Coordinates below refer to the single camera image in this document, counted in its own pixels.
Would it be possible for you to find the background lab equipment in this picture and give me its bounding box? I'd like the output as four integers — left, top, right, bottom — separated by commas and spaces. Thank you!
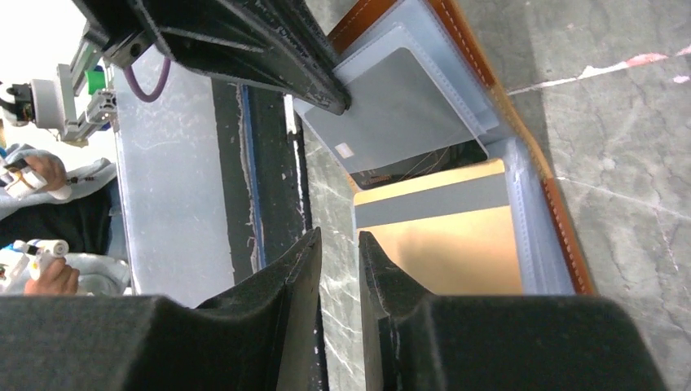
1, 39, 117, 147

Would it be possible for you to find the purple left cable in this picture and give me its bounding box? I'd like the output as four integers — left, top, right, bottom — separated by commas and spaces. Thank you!
121, 56, 173, 103

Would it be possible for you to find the aluminium frame rail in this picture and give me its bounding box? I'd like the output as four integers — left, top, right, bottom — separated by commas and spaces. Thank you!
112, 64, 234, 307

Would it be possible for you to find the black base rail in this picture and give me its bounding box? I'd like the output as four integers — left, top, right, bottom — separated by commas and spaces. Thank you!
212, 81, 312, 283

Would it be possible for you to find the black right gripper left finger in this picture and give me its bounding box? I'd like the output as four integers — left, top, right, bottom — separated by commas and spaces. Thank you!
1, 229, 322, 390

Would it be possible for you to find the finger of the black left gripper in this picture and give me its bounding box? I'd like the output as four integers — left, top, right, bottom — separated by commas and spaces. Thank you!
75, 0, 351, 115

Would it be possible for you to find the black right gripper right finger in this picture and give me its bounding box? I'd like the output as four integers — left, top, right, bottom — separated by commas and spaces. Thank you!
359, 231, 667, 390

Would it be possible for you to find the person in background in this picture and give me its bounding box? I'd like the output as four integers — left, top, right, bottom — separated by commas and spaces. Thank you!
1, 144, 130, 296

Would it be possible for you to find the gold card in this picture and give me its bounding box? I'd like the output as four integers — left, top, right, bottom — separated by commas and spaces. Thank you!
354, 159, 524, 295

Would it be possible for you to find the brown leather card holder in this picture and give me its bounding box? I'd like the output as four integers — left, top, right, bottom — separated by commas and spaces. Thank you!
294, 1, 595, 295

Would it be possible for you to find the black card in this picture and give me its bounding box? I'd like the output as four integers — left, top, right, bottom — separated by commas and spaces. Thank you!
350, 140, 488, 190

